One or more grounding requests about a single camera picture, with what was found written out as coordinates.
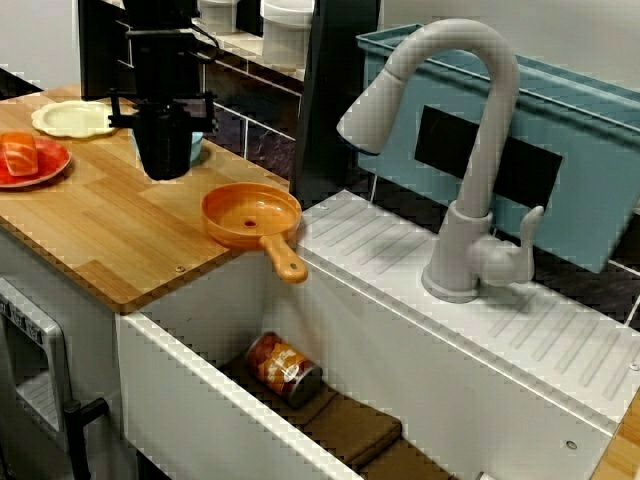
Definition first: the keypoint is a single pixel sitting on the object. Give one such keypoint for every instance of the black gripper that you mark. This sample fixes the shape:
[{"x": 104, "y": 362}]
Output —
[{"x": 165, "y": 70}]

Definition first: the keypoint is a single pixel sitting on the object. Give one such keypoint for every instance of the orange toy frying pan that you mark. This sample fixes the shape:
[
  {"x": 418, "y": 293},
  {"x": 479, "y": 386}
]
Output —
[{"x": 240, "y": 210}]

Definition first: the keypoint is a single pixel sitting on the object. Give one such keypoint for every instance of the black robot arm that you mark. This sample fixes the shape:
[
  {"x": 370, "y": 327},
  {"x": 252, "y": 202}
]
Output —
[{"x": 160, "y": 15}]

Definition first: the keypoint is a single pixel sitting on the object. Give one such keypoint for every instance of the light blue bowl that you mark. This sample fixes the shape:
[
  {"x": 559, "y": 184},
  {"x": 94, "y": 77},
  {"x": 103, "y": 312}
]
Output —
[{"x": 196, "y": 147}]

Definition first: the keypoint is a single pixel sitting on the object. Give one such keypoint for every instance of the cream scalloped plate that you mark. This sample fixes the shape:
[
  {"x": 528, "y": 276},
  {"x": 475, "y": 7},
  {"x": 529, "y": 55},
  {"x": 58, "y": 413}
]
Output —
[{"x": 65, "y": 120}]

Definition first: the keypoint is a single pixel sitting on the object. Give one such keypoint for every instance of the red round plate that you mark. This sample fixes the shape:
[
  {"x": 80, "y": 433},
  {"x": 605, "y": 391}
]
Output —
[{"x": 52, "y": 160}]

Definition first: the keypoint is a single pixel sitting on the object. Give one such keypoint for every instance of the white labelled jar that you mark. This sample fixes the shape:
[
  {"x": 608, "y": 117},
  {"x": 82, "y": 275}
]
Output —
[{"x": 217, "y": 15}]

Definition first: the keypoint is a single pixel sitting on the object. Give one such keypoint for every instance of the salmon sushi toy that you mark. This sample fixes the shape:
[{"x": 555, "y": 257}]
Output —
[{"x": 20, "y": 152}]

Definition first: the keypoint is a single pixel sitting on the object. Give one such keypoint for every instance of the plain white jar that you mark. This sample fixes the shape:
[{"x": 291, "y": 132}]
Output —
[{"x": 287, "y": 35}]

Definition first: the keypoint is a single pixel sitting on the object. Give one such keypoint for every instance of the white toy kitchen cabinet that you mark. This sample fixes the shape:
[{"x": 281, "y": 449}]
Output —
[{"x": 95, "y": 340}]

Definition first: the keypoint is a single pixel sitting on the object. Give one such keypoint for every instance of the white toy sink unit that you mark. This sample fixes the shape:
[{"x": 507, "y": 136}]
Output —
[{"x": 380, "y": 235}]

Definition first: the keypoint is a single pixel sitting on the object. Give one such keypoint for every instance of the grey toy appliance panel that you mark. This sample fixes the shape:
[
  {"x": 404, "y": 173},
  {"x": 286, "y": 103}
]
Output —
[{"x": 50, "y": 350}]

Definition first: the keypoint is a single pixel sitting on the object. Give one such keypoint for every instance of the orange beans toy can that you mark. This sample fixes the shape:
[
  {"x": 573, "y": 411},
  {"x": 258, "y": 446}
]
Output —
[{"x": 280, "y": 367}]

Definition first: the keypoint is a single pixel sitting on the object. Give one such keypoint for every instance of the grey toy faucet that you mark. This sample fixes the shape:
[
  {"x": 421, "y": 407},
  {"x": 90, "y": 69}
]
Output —
[{"x": 495, "y": 100}]

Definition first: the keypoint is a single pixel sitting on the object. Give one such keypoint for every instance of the brown folded cloth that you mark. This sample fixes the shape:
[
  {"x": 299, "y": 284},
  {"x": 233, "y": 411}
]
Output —
[{"x": 360, "y": 435}]

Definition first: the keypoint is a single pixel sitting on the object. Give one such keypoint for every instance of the light blue plastic bin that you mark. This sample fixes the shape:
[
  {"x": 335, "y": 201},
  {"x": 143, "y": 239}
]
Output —
[{"x": 575, "y": 115}]

